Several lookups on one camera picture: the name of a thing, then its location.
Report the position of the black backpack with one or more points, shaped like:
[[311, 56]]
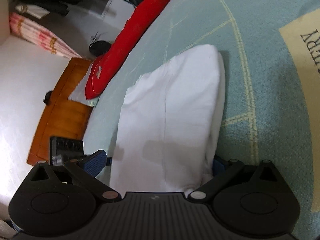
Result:
[[100, 47]]

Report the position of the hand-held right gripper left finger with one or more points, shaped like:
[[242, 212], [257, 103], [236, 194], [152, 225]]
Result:
[[93, 162]]

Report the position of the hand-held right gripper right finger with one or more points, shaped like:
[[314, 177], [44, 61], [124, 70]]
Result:
[[218, 166]]

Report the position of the pink patterned curtain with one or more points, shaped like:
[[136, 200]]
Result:
[[37, 35]]

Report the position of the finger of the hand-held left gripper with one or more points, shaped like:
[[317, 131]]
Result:
[[109, 161]]

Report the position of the metal wall hook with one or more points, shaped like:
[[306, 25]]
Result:
[[94, 38]]

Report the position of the grey checked pillow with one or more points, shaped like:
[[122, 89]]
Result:
[[80, 95]]

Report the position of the white hanging garment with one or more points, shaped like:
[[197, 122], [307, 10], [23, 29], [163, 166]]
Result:
[[32, 10]]

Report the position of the small black item on headboard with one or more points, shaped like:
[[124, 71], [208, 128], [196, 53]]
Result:
[[47, 97]]

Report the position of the red quilt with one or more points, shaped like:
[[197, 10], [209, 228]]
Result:
[[130, 30]]

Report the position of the white printed long-sleeve shirt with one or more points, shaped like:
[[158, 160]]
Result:
[[175, 105]]

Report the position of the wooden headboard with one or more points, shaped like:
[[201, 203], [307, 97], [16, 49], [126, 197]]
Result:
[[62, 117]]

